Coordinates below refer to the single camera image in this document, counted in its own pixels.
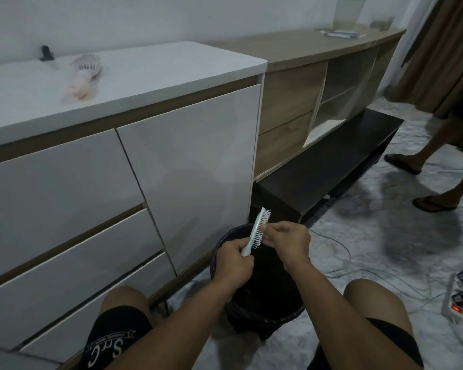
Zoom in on person's left hand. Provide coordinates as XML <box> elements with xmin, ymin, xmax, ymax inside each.
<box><xmin>216</xmin><ymin>239</ymin><xmax>255</xmax><ymax>284</ymax></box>

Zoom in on person's right hand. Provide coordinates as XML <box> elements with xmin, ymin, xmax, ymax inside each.
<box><xmin>263</xmin><ymin>221</ymin><xmax>313</xmax><ymax>272</ymax></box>

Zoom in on white hairbrush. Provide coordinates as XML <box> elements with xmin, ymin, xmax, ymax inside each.
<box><xmin>242</xmin><ymin>207</ymin><xmax>272</xmax><ymax>258</ymax></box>

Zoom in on person's left forearm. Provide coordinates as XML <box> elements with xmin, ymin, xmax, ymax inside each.
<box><xmin>107</xmin><ymin>274</ymin><xmax>243</xmax><ymax>370</ymax></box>

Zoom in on person's right forearm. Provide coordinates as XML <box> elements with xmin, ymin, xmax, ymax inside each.
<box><xmin>283</xmin><ymin>255</ymin><xmax>414</xmax><ymax>370</ymax></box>

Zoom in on black lined trash bin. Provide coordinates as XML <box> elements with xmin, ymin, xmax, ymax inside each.
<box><xmin>210</xmin><ymin>224</ymin><xmax>314</xmax><ymax>342</ymax></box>

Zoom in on dark low bench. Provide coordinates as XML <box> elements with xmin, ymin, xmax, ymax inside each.
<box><xmin>250</xmin><ymin>108</ymin><xmax>405</xmax><ymax>230</ymax></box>

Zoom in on person's right leg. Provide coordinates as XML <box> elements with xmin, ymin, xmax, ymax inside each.
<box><xmin>308</xmin><ymin>279</ymin><xmax>425</xmax><ymax>370</ymax></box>

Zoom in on person's leg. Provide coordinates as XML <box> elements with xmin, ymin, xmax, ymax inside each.
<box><xmin>79</xmin><ymin>286</ymin><xmax>167</xmax><ymax>370</ymax></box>
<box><xmin>308</xmin><ymin>279</ymin><xmax>425</xmax><ymax>370</ymax></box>

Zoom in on person's left leg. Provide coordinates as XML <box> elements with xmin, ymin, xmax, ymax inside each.
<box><xmin>79</xmin><ymin>286</ymin><xmax>167</xmax><ymax>370</ymax></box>

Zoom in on light wooden sideboard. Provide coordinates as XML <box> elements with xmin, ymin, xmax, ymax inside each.
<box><xmin>203</xmin><ymin>27</ymin><xmax>408</xmax><ymax>182</ymax></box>

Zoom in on black printed shorts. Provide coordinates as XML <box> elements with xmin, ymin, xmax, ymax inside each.
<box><xmin>79</xmin><ymin>305</ymin><xmax>425</xmax><ymax>370</ymax></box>

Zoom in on white drawer cabinet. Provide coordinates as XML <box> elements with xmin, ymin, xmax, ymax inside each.
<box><xmin>0</xmin><ymin>41</ymin><xmax>268</xmax><ymax>370</ymax></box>

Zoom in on white power strip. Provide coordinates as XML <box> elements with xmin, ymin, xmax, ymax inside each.
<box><xmin>441</xmin><ymin>271</ymin><xmax>463</xmax><ymax>325</ymax></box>

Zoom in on flat white packets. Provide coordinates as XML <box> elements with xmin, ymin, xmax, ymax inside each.
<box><xmin>319</xmin><ymin>29</ymin><xmax>368</xmax><ymax>38</ymax></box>

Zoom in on pink hairbrush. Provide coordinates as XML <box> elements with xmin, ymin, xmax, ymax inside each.
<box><xmin>60</xmin><ymin>54</ymin><xmax>105</xmax><ymax>105</ymax></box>

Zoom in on clear glass vase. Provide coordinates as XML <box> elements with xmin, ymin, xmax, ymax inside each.
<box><xmin>333</xmin><ymin>0</ymin><xmax>368</xmax><ymax>32</ymax></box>

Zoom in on brown curtain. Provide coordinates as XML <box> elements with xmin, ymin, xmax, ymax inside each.
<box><xmin>383</xmin><ymin>0</ymin><xmax>463</xmax><ymax>121</ymax></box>

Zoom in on thin white floor cable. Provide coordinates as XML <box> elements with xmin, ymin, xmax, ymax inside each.
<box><xmin>308</xmin><ymin>223</ymin><xmax>463</xmax><ymax>366</ymax></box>

